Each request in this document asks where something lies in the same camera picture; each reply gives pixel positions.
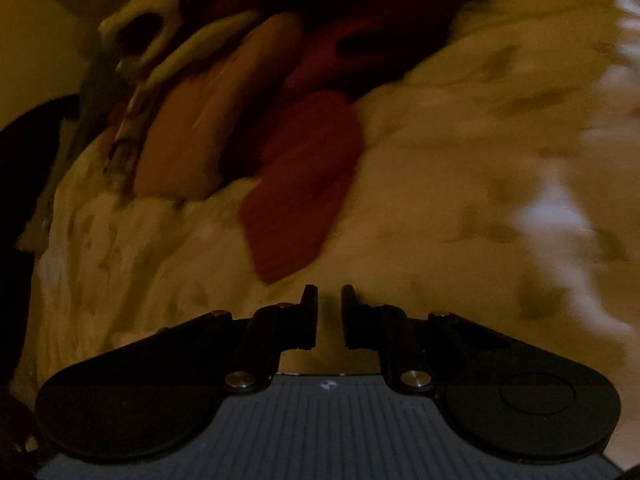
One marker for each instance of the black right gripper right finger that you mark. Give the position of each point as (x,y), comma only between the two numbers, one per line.
(506,398)

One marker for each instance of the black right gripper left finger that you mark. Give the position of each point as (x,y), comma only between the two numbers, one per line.
(146,400)

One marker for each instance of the floral cream bed sheet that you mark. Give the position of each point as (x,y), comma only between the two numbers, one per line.
(500,182)

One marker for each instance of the dark red cloth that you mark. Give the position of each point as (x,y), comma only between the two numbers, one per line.
(309,158)

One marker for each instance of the patterned cream blanket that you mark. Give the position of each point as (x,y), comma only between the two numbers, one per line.
(156,40)

